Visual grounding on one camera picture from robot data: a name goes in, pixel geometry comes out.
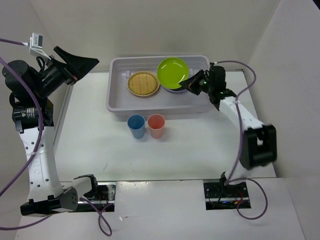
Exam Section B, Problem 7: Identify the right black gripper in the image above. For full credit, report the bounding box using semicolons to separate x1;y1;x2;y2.
179;69;214;96

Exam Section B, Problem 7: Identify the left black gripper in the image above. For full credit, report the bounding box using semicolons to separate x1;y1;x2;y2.
34;46;99;98

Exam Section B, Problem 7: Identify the lavender plastic plate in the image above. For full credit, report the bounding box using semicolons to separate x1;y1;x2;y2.
163;87;186;94

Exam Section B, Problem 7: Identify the green plate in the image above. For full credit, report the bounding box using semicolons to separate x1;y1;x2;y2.
156;57;189;90

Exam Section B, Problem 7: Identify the woven bamboo round plate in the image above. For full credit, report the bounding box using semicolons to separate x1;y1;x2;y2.
127;71;160;97

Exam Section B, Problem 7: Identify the coral plastic cup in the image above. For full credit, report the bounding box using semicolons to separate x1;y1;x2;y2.
147;114;166;139

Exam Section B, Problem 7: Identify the blue plastic cup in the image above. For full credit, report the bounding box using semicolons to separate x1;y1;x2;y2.
127;114;146;139

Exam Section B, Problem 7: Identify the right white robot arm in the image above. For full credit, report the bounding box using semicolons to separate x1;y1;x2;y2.
179;65;277;197

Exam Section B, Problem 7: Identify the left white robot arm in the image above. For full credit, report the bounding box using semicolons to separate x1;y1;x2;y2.
2;46;100;217

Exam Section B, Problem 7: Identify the lavender plastic bin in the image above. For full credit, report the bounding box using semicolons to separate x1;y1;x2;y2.
105;55;211;117

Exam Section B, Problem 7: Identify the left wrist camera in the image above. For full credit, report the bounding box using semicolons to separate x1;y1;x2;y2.
28;32;50;61

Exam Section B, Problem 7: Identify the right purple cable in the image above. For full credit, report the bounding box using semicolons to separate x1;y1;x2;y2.
213;59;268;221

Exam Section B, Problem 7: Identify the purple cable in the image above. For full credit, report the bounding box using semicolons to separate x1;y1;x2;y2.
213;59;268;221
0;37;113;237

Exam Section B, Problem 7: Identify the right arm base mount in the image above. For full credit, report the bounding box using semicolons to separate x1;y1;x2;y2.
203;180;251;211

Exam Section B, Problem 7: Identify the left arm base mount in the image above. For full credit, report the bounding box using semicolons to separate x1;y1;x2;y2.
83;181;117;212

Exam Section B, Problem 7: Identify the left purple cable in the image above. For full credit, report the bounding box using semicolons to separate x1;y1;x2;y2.
0;37;113;237

